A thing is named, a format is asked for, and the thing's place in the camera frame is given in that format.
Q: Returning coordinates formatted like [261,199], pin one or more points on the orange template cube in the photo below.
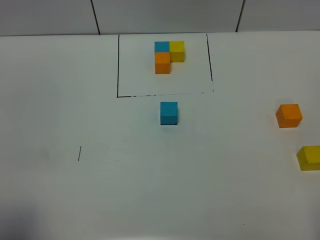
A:
[162,63]

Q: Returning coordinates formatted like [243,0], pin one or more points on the blue template cube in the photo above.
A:
[161,46]

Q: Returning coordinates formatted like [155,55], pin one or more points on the yellow template cube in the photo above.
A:
[177,51]

